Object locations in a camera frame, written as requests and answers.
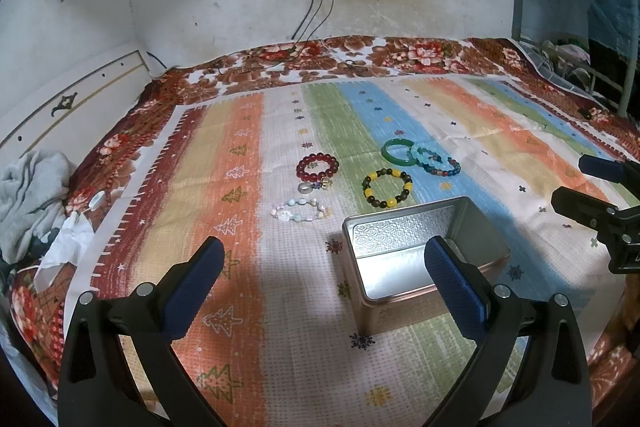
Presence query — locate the multicolour glass bead bracelet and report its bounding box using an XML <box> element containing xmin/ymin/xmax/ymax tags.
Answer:
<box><xmin>418</xmin><ymin>150</ymin><xmax>463</xmax><ymax>179</ymax></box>

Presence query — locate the green jade bangle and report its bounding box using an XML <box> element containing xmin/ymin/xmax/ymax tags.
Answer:
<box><xmin>381</xmin><ymin>138</ymin><xmax>418</xmax><ymax>167</ymax></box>

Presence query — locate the yellow and dark bead bracelet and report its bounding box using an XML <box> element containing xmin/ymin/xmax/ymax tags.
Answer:
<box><xmin>361</xmin><ymin>167</ymin><xmax>414</xmax><ymax>212</ymax></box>

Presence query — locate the pastel white charm bracelet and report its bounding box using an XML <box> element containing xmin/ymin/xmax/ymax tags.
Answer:
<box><xmin>270</xmin><ymin>197</ymin><xmax>331</xmax><ymax>223</ymax></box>

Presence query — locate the dark red bead bracelet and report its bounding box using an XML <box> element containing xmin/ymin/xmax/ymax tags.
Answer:
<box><xmin>295</xmin><ymin>152</ymin><xmax>341</xmax><ymax>194</ymax></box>

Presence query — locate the floral red bedsheet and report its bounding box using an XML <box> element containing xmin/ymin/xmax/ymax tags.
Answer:
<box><xmin>10</xmin><ymin>36</ymin><xmax>639</xmax><ymax>421</ymax></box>

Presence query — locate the white crumpled tissue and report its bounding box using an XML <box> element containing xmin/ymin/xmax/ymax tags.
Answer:
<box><xmin>34</xmin><ymin>211</ymin><xmax>94</xmax><ymax>293</ymax></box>

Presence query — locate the small white oval object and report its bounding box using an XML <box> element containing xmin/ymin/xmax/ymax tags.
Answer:
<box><xmin>88</xmin><ymin>191</ymin><xmax>106</xmax><ymax>211</ymax></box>

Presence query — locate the silver metal tin box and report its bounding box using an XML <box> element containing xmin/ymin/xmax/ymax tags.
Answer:
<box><xmin>341</xmin><ymin>196</ymin><xmax>510</xmax><ymax>336</ymax></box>

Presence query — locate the grey crumpled cloth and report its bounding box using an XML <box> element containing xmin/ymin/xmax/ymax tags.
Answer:
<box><xmin>1</xmin><ymin>150</ymin><xmax>73</xmax><ymax>265</ymax></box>

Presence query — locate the white bed headboard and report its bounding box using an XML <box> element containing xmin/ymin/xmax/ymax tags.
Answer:
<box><xmin>1</xmin><ymin>42</ymin><xmax>152</xmax><ymax>167</ymax></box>

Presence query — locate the striped colourful mat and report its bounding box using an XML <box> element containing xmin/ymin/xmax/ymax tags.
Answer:
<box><xmin>68</xmin><ymin>75</ymin><xmax>634</xmax><ymax>426</ymax></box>

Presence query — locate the metal rack frame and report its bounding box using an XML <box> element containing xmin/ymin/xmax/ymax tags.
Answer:
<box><xmin>574</xmin><ymin>41</ymin><xmax>640</xmax><ymax>119</ymax></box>

